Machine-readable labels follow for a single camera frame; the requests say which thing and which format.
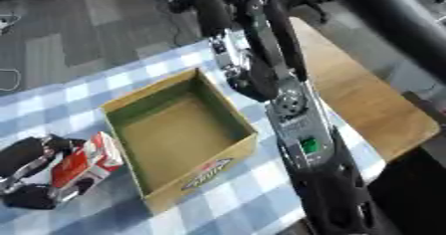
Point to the red and white carton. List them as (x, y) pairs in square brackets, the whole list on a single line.
[(72, 167)]

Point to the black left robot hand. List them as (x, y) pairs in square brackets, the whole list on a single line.
[(22, 152)]

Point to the tan cardboard box green inside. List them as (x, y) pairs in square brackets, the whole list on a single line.
[(174, 136)]

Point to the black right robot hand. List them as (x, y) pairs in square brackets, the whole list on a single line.
[(261, 76)]

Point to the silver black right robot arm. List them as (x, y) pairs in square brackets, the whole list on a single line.
[(325, 179)]

